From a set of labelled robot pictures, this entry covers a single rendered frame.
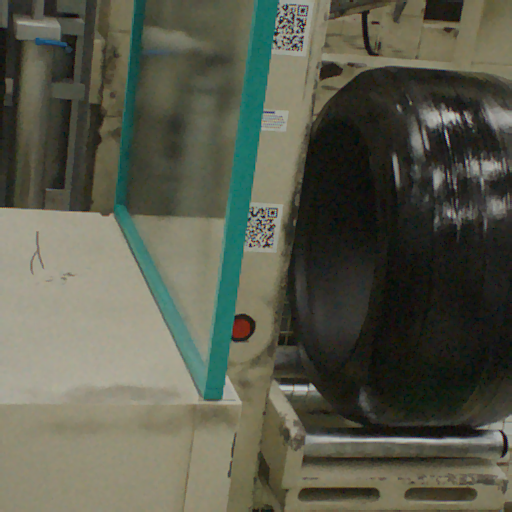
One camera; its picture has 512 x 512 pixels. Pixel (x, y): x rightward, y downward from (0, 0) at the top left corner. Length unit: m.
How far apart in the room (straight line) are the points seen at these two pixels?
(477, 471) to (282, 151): 0.60
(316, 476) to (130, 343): 0.71
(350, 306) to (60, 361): 1.09
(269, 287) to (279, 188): 0.15
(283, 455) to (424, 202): 0.43
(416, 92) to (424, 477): 0.58
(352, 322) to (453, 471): 0.35
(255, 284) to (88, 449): 0.75
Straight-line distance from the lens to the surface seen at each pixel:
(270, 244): 1.91
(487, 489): 2.11
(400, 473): 2.05
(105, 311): 1.41
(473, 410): 1.98
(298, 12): 1.83
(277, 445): 1.97
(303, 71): 1.85
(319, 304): 2.29
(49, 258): 1.55
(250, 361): 1.98
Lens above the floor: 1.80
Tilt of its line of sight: 19 degrees down
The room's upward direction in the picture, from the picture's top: 8 degrees clockwise
